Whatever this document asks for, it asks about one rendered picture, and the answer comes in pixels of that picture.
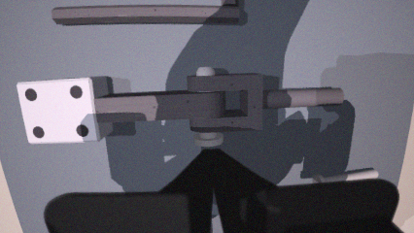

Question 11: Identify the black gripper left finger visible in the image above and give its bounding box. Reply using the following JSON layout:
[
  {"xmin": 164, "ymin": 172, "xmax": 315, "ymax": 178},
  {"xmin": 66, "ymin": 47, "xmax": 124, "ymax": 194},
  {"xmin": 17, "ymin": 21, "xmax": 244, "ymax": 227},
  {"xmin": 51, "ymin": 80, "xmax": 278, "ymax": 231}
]
[{"xmin": 44, "ymin": 149, "xmax": 214, "ymax": 233}]

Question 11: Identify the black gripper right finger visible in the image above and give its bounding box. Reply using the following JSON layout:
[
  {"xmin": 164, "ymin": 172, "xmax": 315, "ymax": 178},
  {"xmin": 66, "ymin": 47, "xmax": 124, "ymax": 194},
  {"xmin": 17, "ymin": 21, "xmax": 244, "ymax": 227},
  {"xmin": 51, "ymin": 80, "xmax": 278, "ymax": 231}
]
[{"xmin": 212, "ymin": 149, "xmax": 399, "ymax": 233}]

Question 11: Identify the grey flat bar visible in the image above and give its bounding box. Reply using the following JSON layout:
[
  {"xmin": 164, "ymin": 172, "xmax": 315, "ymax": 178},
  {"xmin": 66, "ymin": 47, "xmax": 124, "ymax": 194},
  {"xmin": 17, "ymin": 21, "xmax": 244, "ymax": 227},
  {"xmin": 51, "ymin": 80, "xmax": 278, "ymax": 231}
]
[{"xmin": 93, "ymin": 90, "xmax": 225, "ymax": 123}]

